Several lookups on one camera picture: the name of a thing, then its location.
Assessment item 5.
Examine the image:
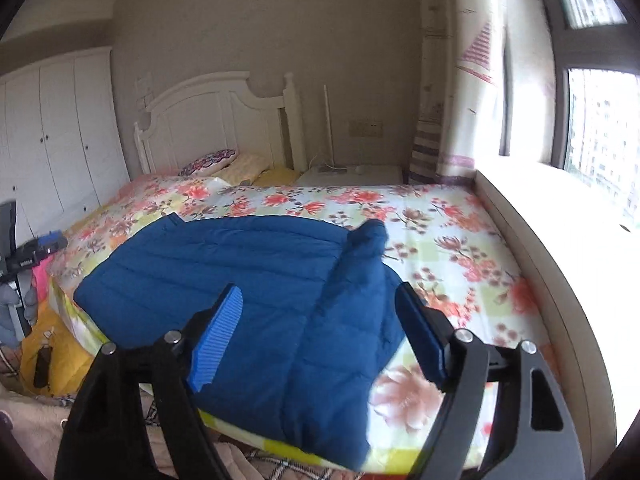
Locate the blue quilted puffer jacket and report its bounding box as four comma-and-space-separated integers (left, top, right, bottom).
74, 214, 404, 470

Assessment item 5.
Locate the left hand in grey glove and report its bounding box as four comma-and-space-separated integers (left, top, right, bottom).
0, 278, 38, 349

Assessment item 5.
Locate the white wardrobe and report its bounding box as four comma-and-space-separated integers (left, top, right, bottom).
0, 47, 129, 243

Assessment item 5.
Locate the yellow pillow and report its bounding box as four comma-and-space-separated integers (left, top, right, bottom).
252, 167, 300, 188

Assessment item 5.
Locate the peach patterned pillow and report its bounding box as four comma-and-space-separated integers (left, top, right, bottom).
213, 153, 270, 186

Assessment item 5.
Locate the purple patterned pillow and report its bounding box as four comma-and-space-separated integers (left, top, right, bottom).
179, 148, 238, 177

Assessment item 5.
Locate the white bedside table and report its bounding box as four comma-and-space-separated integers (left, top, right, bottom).
295, 165, 404, 188

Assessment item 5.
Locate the slim white desk lamp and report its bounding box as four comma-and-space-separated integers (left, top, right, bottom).
319, 84, 347, 174

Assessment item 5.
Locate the white wooden headboard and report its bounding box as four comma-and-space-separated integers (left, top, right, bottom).
134, 72, 308, 174

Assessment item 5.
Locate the floral bed quilt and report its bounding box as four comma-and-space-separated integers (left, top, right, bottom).
48, 176, 555, 474

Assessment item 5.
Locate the patterned window curtain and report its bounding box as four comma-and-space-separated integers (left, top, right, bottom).
408, 0, 506, 184

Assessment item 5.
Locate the dark framed window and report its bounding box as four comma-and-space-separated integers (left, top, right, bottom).
499, 0, 640, 181

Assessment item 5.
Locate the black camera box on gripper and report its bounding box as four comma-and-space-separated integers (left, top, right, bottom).
0, 200, 16, 260

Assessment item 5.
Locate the wall paper note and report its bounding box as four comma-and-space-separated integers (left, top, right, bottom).
134, 72, 154, 110

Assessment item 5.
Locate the wall power socket plate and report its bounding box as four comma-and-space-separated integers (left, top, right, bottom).
348, 119, 384, 138

